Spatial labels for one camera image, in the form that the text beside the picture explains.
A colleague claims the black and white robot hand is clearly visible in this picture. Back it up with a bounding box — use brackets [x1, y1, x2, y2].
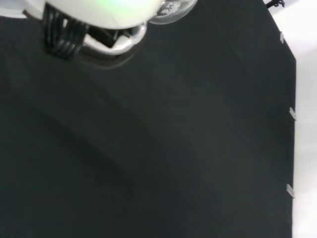
[22, 0, 164, 60]

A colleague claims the black bench cloth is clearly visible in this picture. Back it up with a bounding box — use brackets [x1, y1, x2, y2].
[0, 0, 297, 238]

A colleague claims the black tripod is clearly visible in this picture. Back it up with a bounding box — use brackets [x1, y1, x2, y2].
[263, 0, 286, 8]

